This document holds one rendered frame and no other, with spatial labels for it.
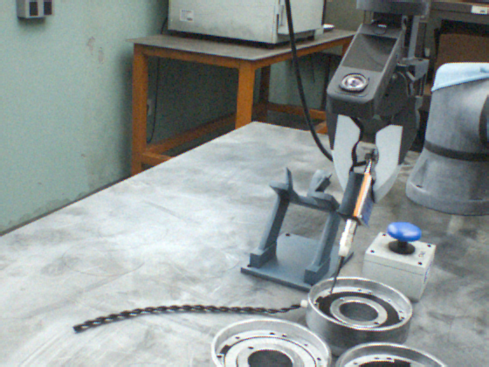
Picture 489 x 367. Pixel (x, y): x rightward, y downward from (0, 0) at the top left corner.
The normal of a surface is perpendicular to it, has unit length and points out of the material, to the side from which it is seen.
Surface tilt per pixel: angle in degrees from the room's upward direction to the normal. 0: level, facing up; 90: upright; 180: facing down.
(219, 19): 90
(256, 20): 89
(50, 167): 90
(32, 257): 0
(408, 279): 90
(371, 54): 32
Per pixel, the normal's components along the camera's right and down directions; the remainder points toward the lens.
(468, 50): -0.36, 0.40
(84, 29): 0.90, 0.21
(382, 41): -0.15, -0.66
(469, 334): 0.07, -0.94
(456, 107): -0.78, 0.11
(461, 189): -0.15, 0.01
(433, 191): -0.59, -0.08
